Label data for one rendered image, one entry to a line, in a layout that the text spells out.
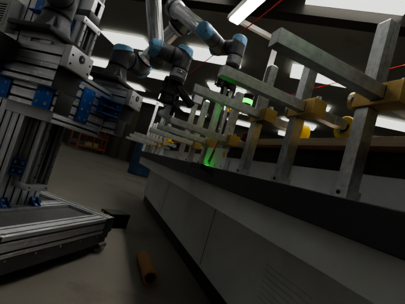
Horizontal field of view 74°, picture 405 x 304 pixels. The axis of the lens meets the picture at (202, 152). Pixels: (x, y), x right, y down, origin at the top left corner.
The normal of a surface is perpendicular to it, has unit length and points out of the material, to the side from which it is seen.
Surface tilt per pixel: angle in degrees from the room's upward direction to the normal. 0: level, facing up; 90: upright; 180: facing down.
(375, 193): 90
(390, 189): 90
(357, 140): 90
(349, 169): 90
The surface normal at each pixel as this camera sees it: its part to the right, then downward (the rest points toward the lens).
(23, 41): -0.23, -0.14
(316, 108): 0.34, 0.04
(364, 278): -0.90, -0.29
